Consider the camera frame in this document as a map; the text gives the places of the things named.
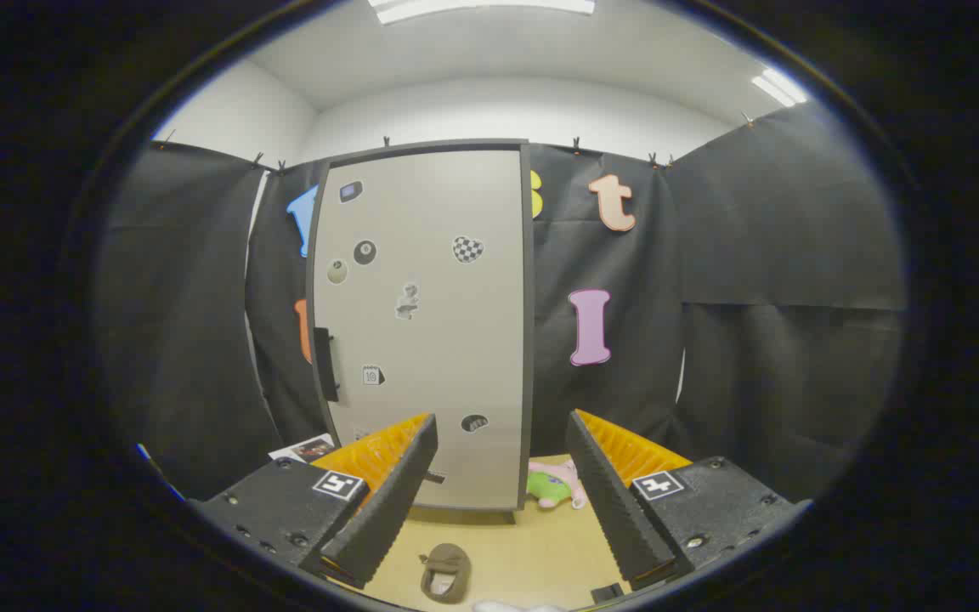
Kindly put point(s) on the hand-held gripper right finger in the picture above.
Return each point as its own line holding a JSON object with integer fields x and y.
{"x": 617, "y": 510}

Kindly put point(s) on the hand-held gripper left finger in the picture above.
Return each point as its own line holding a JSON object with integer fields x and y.
{"x": 392, "y": 501}

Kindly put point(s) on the brown furry shoe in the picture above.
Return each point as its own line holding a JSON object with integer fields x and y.
{"x": 447, "y": 561}

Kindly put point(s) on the light grey shoe cabinet door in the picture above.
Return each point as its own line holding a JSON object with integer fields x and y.
{"x": 438, "y": 340}

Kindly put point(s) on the dark grey shoe cabinet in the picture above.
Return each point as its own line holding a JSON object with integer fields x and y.
{"x": 529, "y": 340}

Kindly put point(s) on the green and pink plush toy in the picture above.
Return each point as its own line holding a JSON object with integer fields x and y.
{"x": 545, "y": 486}

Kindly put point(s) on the black backdrop cloth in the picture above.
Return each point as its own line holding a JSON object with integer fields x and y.
{"x": 753, "y": 255}

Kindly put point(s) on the small ceiling light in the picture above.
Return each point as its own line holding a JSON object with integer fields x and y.
{"x": 778, "y": 87}

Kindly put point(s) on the long ceiling light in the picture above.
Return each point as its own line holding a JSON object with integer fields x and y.
{"x": 481, "y": 7}

